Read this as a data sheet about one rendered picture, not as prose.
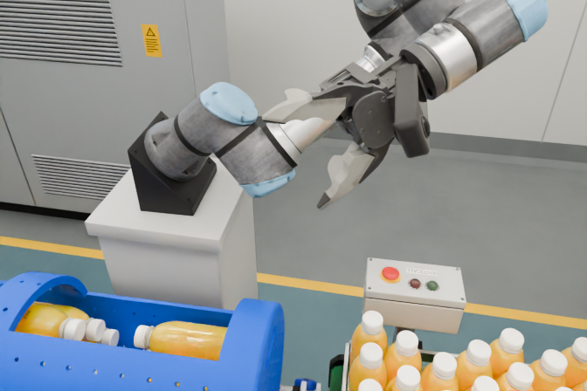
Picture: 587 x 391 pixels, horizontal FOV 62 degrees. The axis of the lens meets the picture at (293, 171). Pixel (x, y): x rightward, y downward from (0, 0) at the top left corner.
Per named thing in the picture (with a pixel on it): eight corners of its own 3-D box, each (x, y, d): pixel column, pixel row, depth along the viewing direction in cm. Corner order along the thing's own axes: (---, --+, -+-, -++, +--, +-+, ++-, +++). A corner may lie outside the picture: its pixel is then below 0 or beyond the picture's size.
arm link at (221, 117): (194, 102, 115) (232, 68, 108) (230, 147, 117) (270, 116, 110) (168, 118, 104) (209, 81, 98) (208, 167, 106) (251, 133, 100)
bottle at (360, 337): (376, 402, 100) (385, 346, 90) (342, 390, 103) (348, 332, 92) (384, 374, 106) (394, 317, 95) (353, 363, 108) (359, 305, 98)
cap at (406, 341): (421, 349, 89) (423, 343, 88) (404, 359, 88) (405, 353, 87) (407, 334, 92) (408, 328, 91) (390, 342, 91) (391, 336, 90)
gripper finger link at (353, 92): (301, 119, 54) (369, 118, 58) (307, 126, 53) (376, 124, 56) (308, 78, 52) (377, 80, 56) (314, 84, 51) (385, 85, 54)
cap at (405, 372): (410, 368, 86) (410, 362, 85) (423, 387, 83) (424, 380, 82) (391, 377, 85) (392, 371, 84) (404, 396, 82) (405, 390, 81)
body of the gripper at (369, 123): (336, 131, 64) (411, 80, 65) (368, 161, 57) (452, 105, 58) (313, 85, 60) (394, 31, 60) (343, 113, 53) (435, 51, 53)
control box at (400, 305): (363, 288, 114) (367, 256, 108) (452, 298, 111) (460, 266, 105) (362, 323, 105) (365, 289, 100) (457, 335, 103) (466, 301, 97)
